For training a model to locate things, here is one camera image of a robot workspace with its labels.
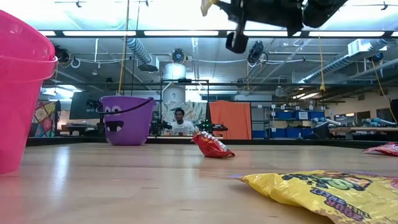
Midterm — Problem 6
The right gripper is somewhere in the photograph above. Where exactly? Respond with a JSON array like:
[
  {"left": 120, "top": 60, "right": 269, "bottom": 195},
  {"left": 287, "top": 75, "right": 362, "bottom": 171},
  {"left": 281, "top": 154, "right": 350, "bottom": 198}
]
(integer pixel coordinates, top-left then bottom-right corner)
[{"left": 215, "top": 0, "right": 304, "bottom": 35}]

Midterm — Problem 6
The red Skittles candy pack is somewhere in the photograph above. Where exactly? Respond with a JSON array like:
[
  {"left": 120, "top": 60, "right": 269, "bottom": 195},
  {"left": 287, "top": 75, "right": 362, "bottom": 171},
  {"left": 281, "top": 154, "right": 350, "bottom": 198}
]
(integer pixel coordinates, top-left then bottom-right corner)
[
  {"left": 362, "top": 142, "right": 398, "bottom": 157},
  {"left": 192, "top": 131, "right": 236, "bottom": 159}
]

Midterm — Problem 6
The purple halloween bucket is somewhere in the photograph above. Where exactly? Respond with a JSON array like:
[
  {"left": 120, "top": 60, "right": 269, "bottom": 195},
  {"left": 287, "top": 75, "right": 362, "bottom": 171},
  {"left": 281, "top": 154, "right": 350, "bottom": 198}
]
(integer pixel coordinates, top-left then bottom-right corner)
[{"left": 95, "top": 95, "right": 157, "bottom": 146}]

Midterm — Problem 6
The pink halloween bucket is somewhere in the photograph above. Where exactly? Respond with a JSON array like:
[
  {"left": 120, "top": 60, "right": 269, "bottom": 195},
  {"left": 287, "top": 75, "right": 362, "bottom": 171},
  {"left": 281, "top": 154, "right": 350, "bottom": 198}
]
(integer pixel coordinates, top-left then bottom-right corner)
[{"left": 0, "top": 9, "right": 59, "bottom": 175}]

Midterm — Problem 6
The black overhead light beam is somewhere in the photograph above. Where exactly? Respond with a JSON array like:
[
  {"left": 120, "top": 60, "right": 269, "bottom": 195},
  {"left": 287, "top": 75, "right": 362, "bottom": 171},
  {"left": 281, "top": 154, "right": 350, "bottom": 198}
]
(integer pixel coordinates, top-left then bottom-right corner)
[{"left": 39, "top": 29, "right": 398, "bottom": 39}]

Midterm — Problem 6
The white cylinder tank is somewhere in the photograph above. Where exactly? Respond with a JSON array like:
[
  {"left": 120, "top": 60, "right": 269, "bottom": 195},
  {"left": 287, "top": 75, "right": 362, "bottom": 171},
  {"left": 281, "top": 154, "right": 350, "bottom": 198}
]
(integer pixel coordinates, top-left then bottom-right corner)
[{"left": 163, "top": 62, "right": 187, "bottom": 81}]

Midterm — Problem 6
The orange partition panel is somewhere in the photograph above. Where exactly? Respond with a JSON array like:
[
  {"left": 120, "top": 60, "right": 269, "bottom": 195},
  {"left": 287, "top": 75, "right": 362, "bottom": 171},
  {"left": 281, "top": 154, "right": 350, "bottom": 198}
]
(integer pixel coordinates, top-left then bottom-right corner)
[{"left": 208, "top": 100, "right": 252, "bottom": 140}]

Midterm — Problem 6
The person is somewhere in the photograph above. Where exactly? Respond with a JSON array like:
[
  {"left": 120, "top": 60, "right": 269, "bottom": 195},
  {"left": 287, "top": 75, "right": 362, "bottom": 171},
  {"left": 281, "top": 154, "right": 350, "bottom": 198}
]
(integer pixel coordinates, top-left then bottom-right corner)
[{"left": 169, "top": 107, "right": 197, "bottom": 137}]

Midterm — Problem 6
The shelf with blue bins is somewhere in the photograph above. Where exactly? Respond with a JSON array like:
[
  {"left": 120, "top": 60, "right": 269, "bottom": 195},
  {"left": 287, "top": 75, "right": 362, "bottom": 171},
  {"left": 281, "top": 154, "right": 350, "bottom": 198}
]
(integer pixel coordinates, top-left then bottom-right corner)
[{"left": 251, "top": 104, "right": 327, "bottom": 139}]

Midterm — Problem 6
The white ceiling unit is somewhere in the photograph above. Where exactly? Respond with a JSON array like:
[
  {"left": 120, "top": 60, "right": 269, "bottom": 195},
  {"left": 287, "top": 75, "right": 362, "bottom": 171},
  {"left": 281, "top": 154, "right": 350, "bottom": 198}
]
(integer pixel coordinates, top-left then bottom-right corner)
[{"left": 347, "top": 39, "right": 388, "bottom": 57}]

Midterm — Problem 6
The black monitor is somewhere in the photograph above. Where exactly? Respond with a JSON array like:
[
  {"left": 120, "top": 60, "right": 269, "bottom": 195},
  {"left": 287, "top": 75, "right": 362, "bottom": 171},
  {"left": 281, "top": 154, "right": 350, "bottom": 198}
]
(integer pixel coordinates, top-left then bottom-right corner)
[{"left": 68, "top": 90, "right": 103, "bottom": 120}]

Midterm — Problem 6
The wooden work table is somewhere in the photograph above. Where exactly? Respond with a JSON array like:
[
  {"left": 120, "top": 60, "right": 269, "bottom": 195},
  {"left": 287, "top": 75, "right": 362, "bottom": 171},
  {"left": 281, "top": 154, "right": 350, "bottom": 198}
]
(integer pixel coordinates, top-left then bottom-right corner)
[{"left": 328, "top": 126, "right": 398, "bottom": 133}]

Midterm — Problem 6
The colourful mural panel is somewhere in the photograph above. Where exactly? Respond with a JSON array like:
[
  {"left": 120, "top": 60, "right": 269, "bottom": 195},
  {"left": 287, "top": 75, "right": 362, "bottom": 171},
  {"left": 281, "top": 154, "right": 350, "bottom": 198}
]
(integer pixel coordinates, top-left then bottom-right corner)
[{"left": 29, "top": 100, "right": 62, "bottom": 138}]

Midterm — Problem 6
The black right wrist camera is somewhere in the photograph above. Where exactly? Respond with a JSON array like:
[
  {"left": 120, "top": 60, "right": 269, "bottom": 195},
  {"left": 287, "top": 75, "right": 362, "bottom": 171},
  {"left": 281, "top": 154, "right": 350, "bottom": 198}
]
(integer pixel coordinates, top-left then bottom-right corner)
[{"left": 225, "top": 18, "right": 250, "bottom": 54}]

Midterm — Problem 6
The silver flexible duct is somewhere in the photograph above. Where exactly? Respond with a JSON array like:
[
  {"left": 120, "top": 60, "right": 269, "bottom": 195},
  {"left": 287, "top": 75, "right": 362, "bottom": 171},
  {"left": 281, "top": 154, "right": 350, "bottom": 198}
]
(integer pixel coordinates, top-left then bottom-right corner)
[{"left": 126, "top": 37, "right": 153, "bottom": 65}]

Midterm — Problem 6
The yellow hanging cord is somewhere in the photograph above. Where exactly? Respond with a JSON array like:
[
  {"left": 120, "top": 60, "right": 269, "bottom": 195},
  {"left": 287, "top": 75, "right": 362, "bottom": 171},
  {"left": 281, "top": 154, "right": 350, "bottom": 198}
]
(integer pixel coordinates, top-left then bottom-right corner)
[
  {"left": 117, "top": 0, "right": 131, "bottom": 96},
  {"left": 371, "top": 58, "right": 398, "bottom": 124},
  {"left": 316, "top": 34, "right": 326, "bottom": 93}
]

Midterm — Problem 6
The long silver ceiling duct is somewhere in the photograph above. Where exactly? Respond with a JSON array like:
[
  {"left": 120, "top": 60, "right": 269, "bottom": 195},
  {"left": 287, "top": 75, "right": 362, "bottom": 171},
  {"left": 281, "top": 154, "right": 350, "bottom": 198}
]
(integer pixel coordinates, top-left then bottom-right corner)
[{"left": 303, "top": 39, "right": 389, "bottom": 84}]

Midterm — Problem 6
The black aluminium table frame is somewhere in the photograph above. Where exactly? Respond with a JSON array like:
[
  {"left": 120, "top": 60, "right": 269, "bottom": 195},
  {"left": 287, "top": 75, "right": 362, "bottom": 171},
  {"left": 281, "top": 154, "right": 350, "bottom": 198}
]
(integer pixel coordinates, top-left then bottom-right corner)
[{"left": 26, "top": 136, "right": 398, "bottom": 149}]

